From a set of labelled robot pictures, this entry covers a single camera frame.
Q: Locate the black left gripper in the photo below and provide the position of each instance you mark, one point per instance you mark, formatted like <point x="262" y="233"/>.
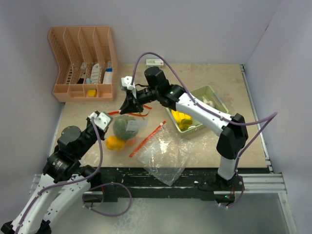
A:
<point x="89" y="122"/>

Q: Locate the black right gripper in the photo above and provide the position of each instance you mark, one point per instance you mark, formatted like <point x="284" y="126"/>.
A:
<point x="132" y="104"/>

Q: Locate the green netted melon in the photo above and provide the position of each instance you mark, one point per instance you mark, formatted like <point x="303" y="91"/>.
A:
<point x="125" y="127"/>

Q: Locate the clear zip bag orange zipper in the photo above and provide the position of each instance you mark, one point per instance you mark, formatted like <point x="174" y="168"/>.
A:
<point x="142" y="120"/>

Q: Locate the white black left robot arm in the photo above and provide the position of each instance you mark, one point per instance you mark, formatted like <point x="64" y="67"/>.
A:
<point x="62" y="181"/>

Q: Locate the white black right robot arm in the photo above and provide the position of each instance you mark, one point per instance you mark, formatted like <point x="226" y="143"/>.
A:
<point x="231" y="130"/>

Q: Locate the white blue bottle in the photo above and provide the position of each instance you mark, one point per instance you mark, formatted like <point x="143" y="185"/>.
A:
<point x="108" y="75"/>

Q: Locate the yellow block in organizer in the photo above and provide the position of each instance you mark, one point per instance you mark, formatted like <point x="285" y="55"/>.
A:
<point x="92" y="93"/>

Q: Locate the small white green box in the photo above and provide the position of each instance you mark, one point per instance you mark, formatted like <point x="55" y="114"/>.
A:
<point x="154" y="62"/>

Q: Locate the white ribbed item in organizer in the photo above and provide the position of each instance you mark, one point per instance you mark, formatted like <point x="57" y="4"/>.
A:
<point x="93" y="77"/>

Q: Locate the yellow banana bunch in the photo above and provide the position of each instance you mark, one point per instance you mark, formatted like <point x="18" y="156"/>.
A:
<point x="182" y="120"/>

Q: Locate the peach plastic desk organizer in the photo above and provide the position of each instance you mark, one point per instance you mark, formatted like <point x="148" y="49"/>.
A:
<point x="76" y="50"/>

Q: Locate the white garlic bulb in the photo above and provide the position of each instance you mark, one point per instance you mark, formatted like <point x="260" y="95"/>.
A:
<point x="208" y="102"/>

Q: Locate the pale green perforated basket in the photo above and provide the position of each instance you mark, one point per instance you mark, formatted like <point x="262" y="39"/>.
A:
<point x="200" y="117"/>

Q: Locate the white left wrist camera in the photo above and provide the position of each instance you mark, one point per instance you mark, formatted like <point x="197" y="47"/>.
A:
<point x="101" y="119"/>

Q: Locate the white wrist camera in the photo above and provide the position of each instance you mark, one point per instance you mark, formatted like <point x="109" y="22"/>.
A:
<point x="127" y="84"/>
<point x="101" y="119"/>

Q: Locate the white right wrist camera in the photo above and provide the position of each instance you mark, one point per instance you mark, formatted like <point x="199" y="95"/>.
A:
<point x="127" y="84"/>

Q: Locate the black front mounting rail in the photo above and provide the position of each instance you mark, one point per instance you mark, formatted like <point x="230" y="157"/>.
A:
<point x="198" y="183"/>

